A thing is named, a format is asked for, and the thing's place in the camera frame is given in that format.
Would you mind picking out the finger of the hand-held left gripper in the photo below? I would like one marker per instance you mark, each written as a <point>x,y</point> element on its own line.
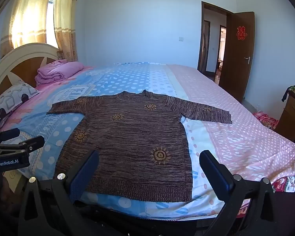
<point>32,142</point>
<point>7,134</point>

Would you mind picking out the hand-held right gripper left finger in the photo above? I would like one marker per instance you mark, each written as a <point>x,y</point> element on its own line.
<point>84,174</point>

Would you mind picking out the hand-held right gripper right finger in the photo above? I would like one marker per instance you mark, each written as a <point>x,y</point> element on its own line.
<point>215,174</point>

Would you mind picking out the brown knitted sweater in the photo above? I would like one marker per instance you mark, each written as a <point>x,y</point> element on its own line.
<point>137,140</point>

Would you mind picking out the dark clothes pile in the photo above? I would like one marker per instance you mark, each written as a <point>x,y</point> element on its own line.
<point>293,91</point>

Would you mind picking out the patterned pillow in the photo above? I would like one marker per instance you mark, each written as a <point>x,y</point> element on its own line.
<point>9,100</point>

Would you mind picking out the polka dot printed bedsheet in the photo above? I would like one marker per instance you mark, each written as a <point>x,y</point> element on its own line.
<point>236,140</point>

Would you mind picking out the white and wooden headboard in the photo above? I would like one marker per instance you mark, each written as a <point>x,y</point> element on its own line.
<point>22,64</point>

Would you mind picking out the folded pink blanket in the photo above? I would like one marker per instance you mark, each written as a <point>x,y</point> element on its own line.
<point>56,72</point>

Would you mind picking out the red cloth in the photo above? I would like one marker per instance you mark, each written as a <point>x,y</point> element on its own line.
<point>265,119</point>

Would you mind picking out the red printed blanket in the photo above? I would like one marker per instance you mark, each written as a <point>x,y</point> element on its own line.
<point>290,180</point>

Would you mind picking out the wooden cabinet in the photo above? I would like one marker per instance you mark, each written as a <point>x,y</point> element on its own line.
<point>291,118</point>

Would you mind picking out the brown wooden door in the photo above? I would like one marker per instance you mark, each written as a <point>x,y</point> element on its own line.
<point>236,66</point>

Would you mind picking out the yellow patterned curtain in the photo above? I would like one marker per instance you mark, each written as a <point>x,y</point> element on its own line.
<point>66,22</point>
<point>27,17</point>

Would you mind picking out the red paper door decoration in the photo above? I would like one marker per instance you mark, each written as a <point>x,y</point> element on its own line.
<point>241,32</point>

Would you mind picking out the dark wooden door frame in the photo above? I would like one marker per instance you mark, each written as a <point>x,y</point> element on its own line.
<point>202,41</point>

